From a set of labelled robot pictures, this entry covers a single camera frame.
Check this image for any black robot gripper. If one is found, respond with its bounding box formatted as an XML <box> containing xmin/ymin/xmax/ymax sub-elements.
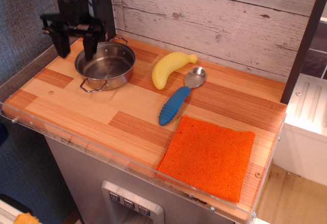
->
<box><xmin>40</xmin><ymin>0</ymin><xmax>106</xmax><ymax>61</ymax></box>

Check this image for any stainless steel pot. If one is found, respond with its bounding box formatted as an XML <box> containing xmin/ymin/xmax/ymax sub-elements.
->
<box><xmin>75</xmin><ymin>37</ymin><xmax>136</xmax><ymax>93</ymax></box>

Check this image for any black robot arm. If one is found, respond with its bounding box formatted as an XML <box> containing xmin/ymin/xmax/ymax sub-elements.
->
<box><xmin>40</xmin><ymin>0</ymin><xmax>105</xmax><ymax>60</ymax></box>

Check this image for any yellow toy banana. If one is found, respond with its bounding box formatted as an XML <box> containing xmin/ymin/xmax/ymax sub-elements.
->
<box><xmin>152</xmin><ymin>52</ymin><xmax>198</xmax><ymax>90</ymax></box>

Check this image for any silver toy fridge dispenser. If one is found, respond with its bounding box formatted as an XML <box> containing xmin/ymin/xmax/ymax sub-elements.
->
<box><xmin>102</xmin><ymin>180</ymin><xmax>165</xmax><ymax>223</ymax></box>

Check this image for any clear acrylic table guard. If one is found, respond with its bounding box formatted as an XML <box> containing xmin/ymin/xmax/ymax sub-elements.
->
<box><xmin>3</xmin><ymin>105</ymin><xmax>277</xmax><ymax>223</ymax></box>

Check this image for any orange knitted cloth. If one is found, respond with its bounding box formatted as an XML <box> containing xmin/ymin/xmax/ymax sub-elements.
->
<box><xmin>156</xmin><ymin>116</ymin><xmax>255</xmax><ymax>203</ymax></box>

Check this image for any orange object bottom left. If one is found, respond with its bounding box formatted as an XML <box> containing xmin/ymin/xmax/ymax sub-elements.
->
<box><xmin>13</xmin><ymin>213</ymin><xmax>40</xmax><ymax>224</ymax></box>

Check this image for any white toy sink unit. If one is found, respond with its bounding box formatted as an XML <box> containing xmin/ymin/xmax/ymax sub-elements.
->
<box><xmin>273</xmin><ymin>74</ymin><xmax>326</xmax><ymax>185</ymax></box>

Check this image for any dark left vertical post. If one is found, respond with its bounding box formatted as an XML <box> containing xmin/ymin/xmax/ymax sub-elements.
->
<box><xmin>92</xmin><ymin>0</ymin><xmax>116</xmax><ymax>41</ymax></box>

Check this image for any dark vertical post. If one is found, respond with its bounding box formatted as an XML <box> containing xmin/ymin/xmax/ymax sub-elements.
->
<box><xmin>92</xmin><ymin>0</ymin><xmax>116</xmax><ymax>41</ymax></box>
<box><xmin>280</xmin><ymin>0</ymin><xmax>326</xmax><ymax>104</ymax></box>

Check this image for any blue handled metal spoon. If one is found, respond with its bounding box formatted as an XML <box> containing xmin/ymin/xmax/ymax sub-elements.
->
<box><xmin>158</xmin><ymin>67</ymin><xmax>206</xmax><ymax>126</ymax></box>

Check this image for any dark right vertical post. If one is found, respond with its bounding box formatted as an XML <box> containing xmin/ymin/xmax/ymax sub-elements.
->
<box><xmin>280</xmin><ymin>0</ymin><xmax>326</xmax><ymax>104</ymax></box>

